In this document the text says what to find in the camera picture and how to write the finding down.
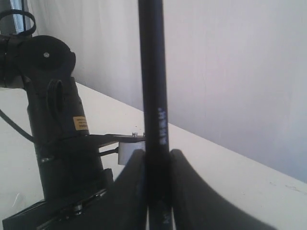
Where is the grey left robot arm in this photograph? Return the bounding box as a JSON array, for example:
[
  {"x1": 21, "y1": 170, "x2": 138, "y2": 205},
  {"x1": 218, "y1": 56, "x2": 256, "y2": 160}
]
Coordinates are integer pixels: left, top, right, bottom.
[{"x1": 0, "y1": 27, "x2": 113, "y2": 230}]

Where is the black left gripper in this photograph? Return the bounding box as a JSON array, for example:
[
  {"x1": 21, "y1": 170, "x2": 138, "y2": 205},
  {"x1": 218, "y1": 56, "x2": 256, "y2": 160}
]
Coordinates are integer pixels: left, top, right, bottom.
[{"x1": 4, "y1": 134, "x2": 115, "y2": 230}]

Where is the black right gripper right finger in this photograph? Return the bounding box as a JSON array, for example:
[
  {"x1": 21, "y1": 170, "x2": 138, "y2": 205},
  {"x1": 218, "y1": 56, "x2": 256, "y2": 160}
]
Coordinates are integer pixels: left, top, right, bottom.
[{"x1": 170, "y1": 149, "x2": 254, "y2": 230}]

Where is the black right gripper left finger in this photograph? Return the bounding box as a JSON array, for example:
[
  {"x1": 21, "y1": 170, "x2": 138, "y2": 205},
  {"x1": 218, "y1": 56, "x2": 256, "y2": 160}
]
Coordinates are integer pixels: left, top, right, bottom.
[{"x1": 101, "y1": 149, "x2": 147, "y2": 230}]

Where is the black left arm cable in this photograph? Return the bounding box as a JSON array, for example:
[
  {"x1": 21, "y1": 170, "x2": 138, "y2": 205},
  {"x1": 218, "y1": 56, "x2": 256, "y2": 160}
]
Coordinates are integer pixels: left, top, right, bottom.
[{"x1": 0, "y1": 109, "x2": 34, "y2": 143}]

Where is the black paintbrush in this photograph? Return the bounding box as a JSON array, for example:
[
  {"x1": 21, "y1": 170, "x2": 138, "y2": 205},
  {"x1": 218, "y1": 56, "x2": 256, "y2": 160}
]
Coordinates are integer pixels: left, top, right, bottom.
[{"x1": 138, "y1": 0, "x2": 173, "y2": 230}]

